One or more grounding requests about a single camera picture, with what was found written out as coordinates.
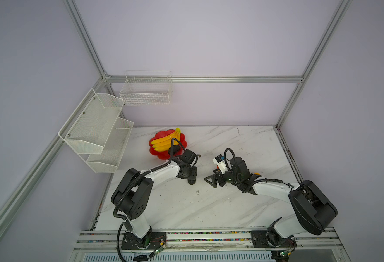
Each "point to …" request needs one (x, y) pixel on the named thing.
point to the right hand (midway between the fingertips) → (209, 174)
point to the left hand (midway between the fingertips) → (192, 176)
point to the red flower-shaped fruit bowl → (164, 155)
